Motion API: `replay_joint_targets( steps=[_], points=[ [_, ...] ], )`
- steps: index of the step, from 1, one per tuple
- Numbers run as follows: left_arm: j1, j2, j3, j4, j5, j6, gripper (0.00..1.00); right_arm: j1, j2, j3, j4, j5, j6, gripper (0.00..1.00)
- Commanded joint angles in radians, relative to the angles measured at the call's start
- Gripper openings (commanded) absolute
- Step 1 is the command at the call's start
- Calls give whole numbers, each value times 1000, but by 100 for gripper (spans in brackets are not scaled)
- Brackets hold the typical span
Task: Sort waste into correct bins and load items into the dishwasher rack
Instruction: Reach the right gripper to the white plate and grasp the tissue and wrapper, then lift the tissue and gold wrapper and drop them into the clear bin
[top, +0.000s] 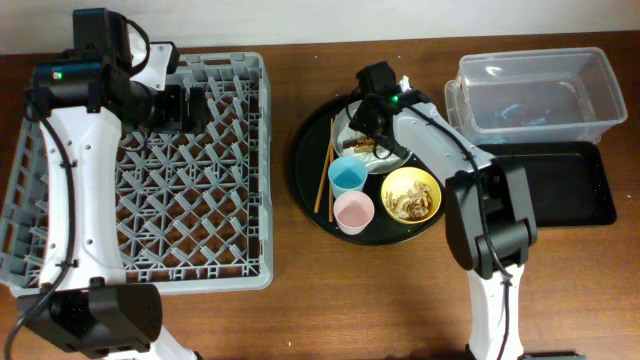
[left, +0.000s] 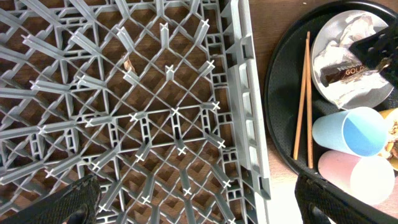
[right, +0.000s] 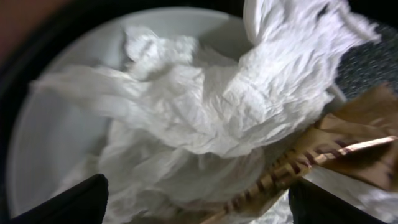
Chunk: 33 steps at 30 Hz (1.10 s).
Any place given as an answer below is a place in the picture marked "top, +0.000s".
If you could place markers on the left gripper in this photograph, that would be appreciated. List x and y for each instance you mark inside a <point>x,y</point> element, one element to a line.
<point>187,107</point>

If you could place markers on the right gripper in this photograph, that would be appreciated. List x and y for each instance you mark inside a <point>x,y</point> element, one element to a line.
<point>364,117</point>

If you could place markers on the gold foil wrapper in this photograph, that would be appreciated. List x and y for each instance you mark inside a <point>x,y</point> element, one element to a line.
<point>366,145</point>

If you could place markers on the light blue cup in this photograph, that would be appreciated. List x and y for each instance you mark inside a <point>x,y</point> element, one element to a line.
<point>347,174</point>

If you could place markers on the yellow bowl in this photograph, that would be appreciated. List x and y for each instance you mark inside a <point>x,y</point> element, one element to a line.
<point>401,179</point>

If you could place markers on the brown food scraps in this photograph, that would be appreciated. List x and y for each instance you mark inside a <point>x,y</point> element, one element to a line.
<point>413,205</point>

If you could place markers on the pink cup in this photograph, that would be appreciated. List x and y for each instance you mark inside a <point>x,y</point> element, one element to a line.
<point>353,211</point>

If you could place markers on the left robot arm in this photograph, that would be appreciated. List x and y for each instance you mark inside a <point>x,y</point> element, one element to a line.
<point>113,78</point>

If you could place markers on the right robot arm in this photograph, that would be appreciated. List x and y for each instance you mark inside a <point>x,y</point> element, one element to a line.
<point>489,218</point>

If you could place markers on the grey dishwasher rack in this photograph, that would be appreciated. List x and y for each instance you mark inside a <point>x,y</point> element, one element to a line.
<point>193,211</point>

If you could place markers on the round black tray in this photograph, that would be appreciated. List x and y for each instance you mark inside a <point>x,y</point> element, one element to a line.
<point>305,166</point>

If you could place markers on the left wooden chopstick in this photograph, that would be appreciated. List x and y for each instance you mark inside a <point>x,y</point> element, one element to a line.
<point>321,185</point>

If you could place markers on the clear plastic bin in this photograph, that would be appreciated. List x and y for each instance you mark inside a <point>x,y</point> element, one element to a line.
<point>535,96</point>

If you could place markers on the black rectangular tray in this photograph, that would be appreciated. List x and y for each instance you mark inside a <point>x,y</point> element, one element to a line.
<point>567,181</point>

